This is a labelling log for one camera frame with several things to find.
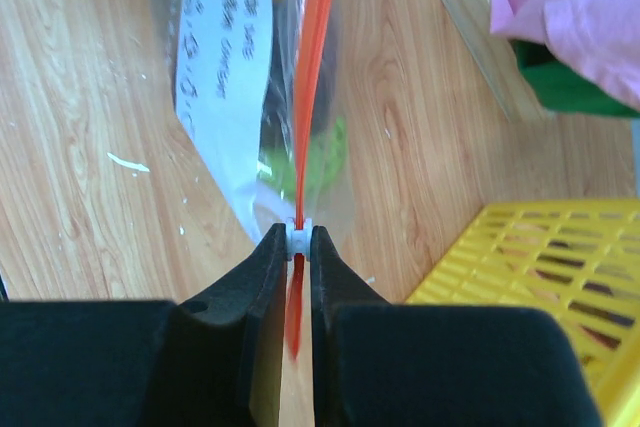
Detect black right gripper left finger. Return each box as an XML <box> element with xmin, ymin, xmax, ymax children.
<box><xmin>1</xmin><ymin>224</ymin><xmax>287</xmax><ymax>426</ymax></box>

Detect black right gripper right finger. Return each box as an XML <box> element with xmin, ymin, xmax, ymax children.
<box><xmin>310</xmin><ymin>227</ymin><xmax>603</xmax><ymax>426</ymax></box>

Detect green custard apple toy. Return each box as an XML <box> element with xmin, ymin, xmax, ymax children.
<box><xmin>257</xmin><ymin>116</ymin><xmax>348</xmax><ymax>201</ymax></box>

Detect clear zip top bag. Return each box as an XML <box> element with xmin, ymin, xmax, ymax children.
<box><xmin>149</xmin><ymin>0</ymin><xmax>354</xmax><ymax>354</ymax></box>

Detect yellow plastic basket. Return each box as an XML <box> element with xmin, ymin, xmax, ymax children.
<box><xmin>407</xmin><ymin>199</ymin><xmax>639</xmax><ymax>426</ymax></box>

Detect green t-shirt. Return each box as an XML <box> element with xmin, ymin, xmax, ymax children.
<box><xmin>510</xmin><ymin>40</ymin><xmax>639</xmax><ymax>119</ymax></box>

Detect pink t-shirt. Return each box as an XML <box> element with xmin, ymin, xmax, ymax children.
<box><xmin>490</xmin><ymin>0</ymin><xmax>639</xmax><ymax>112</ymax></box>

